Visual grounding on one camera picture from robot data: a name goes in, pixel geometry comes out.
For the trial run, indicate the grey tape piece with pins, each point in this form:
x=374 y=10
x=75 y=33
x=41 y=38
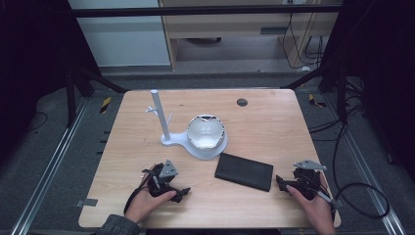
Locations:
x=87 y=202
x=338 y=204

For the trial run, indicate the black wallet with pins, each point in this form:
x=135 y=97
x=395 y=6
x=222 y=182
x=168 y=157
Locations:
x=244 y=171

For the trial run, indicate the white key stand with pole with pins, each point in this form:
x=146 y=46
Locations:
x=166 y=130

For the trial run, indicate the round grey table grommet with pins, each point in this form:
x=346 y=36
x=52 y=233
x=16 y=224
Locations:
x=242 y=102

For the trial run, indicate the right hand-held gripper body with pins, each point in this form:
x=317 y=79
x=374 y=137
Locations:
x=306 y=182

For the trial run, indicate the person's left hand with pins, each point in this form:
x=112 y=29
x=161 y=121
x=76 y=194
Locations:
x=143 y=205

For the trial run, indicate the white bowl with silver rim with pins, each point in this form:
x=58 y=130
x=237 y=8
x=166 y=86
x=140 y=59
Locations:
x=205 y=133

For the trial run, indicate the light wooden desk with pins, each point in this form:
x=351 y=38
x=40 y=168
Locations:
x=228 y=23

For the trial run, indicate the black horizontal frame bar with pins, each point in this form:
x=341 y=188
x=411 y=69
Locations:
x=195 y=11

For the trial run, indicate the person's right hand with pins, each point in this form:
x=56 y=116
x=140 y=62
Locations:
x=318 y=212

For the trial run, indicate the black metal stand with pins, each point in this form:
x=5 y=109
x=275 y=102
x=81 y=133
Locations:
x=70 y=98
x=341 y=94

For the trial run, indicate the black curtain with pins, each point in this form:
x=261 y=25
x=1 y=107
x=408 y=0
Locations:
x=36 y=65
x=381 y=65

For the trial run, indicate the aluminium floor rail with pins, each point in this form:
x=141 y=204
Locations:
x=365 y=166
x=49 y=166

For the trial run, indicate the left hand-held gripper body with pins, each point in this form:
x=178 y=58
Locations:
x=156 y=186

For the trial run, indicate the white cabinet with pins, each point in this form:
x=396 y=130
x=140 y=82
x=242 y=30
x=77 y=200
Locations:
x=124 y=39

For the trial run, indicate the yellow black floor tape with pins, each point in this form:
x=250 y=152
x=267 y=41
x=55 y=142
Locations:
x=105 y=104
x=315 y=101

